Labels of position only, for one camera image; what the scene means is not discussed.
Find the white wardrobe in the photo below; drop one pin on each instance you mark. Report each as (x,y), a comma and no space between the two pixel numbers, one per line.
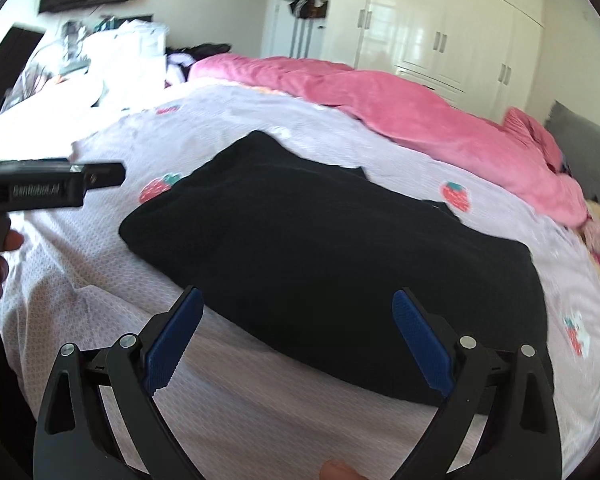
(478,55)

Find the black long-sleeve sweatshirt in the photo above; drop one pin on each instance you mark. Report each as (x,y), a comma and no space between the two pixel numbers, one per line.
(306,257)

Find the grey quilted headboard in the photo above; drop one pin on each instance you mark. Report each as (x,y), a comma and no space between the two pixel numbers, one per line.
(579,140)

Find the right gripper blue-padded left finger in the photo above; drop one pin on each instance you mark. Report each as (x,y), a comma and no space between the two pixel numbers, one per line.
(74,439)

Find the dark clothes pile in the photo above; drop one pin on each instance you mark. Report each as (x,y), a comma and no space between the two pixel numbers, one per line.
(179,61)

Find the person's left hand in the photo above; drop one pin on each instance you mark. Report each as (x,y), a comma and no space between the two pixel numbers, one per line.
(0,259)

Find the white storage box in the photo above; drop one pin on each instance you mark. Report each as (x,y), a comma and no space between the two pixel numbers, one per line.
(130,62)

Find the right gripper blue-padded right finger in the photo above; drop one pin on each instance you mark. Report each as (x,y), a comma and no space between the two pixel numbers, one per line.
(520,439)

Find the pink fleece blanket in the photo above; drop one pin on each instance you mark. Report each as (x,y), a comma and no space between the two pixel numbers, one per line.
(517,154)

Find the lilac strawberry print bedsheet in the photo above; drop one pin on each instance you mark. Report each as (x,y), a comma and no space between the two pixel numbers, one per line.
(241,410)

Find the person's right hand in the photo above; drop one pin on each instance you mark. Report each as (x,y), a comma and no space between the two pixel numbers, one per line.
(338,470)

